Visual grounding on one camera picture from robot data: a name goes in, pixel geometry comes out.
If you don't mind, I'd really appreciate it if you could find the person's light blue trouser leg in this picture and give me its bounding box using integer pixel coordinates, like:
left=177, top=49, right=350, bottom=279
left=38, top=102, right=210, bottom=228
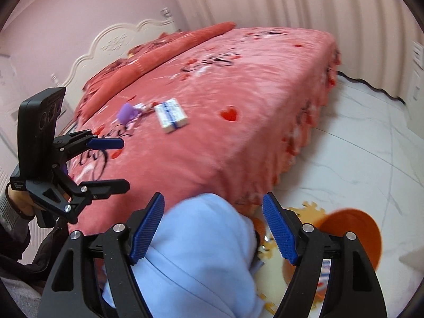
left=101, top=192, right=263, bottom=318

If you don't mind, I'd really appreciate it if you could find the person's left hand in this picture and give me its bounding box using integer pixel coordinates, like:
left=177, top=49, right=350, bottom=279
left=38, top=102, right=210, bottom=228
left=8, top=189, right=37, bottom=221

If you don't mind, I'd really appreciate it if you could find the purple ribbed silicone cup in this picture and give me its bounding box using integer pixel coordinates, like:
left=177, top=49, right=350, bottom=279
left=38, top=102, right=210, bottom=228
left=117, top=103, right=140, bottom=127

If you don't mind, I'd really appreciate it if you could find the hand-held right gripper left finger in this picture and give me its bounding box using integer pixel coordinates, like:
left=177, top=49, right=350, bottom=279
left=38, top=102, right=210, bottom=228
left=42, top=192, right=165, bottom=318

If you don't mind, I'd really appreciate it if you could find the pale pleated curtain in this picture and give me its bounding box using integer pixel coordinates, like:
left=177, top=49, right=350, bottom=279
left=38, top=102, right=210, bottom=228
left=166, top=0, right=424, bottom=104

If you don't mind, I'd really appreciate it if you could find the yellow printed foam floor mat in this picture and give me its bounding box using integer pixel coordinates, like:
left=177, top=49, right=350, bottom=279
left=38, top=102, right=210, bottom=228
left=252, top=205, right=335, bottom=318

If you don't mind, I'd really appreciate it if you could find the white panelled door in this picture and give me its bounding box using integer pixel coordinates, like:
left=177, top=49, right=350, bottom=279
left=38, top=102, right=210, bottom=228
left=409, top=38, right=424, bottom=107

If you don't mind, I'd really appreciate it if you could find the person's dark jacket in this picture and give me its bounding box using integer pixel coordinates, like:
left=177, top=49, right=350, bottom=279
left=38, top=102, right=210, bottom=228
left=0, top=219, right=72, bottom=318

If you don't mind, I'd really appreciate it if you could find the white carved bed headboard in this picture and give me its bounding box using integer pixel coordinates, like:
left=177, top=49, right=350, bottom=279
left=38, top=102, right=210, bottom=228
left=50, top=8, right=181, bottom=90

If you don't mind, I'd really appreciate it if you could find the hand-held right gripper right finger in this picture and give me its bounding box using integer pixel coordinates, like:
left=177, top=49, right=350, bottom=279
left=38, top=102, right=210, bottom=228
left=262, top=192, right=388, bottom=318

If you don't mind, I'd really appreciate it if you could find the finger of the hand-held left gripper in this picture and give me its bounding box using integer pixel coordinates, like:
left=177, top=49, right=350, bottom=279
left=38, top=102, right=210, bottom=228
left=55, top=129, right=125, bottom=160
left=71, top=178, right=130, bottom=200

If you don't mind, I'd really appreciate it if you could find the pink printed pillow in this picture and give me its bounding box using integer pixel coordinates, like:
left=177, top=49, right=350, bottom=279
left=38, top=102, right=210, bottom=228
left=83, top=58, right=130, bottom=87
left=127, top=32, right=186, bottom=58

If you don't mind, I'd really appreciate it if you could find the black cord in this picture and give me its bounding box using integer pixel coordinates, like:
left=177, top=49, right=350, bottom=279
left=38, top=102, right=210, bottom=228
left=78, top=129, right=133, bottom=181

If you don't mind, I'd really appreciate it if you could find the folded pink quilt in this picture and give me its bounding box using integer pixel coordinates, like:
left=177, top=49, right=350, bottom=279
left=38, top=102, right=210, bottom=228
left=83, top=21, right=237, bottom=120

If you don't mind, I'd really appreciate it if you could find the white blue flat box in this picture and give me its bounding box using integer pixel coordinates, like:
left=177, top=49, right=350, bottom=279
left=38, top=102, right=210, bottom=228
left=154, top=98, right=189, bottom=135

